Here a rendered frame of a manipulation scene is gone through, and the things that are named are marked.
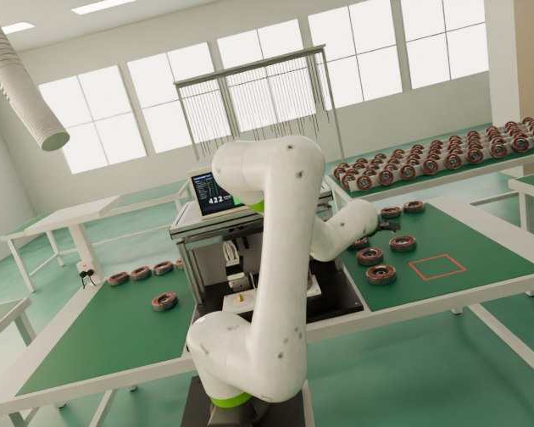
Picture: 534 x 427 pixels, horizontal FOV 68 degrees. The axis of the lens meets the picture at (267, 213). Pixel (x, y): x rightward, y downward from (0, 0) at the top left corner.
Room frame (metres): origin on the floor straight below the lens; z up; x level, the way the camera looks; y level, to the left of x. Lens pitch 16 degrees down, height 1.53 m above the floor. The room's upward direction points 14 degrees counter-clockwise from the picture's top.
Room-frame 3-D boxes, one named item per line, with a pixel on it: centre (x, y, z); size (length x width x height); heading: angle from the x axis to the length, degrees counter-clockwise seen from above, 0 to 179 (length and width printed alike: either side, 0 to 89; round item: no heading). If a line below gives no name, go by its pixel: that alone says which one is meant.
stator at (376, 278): (1.40, -0.38, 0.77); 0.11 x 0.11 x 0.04
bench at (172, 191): (4.84, 1.93, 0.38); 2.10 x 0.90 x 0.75; 89
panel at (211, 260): (1.70, 0.06, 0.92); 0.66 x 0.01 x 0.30; 89
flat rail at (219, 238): (1.54, 0.06, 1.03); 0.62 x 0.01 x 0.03; 89
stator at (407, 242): (1.62, -0.56, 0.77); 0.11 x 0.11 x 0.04
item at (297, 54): (5.04, -0.22, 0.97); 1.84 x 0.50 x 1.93; 89
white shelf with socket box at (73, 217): (2.05, 0.96, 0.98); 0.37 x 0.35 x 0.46; 89
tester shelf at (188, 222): (1.76, 0.06, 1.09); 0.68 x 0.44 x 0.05; 89
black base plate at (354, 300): (1.46, 0.07, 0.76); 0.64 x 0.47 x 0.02; 89
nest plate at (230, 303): (1.45, 0.19, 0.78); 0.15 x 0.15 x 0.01; 89
